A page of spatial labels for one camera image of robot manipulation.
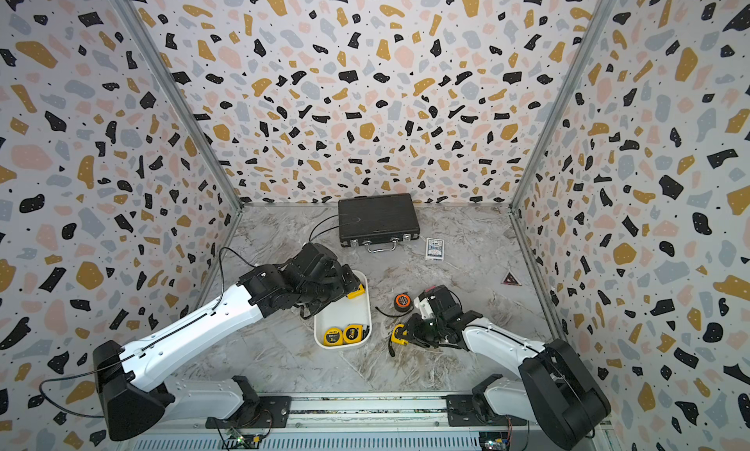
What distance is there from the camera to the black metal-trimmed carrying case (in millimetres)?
1080

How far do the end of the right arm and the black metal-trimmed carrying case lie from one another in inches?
14.3

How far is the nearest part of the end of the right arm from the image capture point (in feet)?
2.13
